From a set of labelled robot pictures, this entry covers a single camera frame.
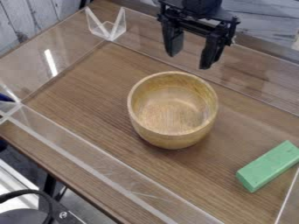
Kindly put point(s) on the clear acrylic corner bracket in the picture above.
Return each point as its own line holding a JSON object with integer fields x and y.
{"x": 107, "y": 30}

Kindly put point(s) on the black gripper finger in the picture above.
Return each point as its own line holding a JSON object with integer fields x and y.
{"x": 213, "y": 50}
{"x": 173, "y": 37}

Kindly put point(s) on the black metal base plate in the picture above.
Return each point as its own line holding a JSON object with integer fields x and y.
{"x": 62, "y": 215}

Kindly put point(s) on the green rectangular block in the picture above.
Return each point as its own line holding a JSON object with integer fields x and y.
{"x": 269, "y": 166}

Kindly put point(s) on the black table leg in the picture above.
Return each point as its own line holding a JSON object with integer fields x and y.
{"x": 50, "y": 185}

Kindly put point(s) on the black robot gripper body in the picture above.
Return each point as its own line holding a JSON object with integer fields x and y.
{"x": 198, "y": 16}

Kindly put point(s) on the clear acrylic tray wall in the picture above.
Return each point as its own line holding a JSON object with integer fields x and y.
{"x": 69, "y": 79}

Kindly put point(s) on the brown wooden bowl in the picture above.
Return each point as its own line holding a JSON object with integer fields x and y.
{"x": 173, "y": 107}

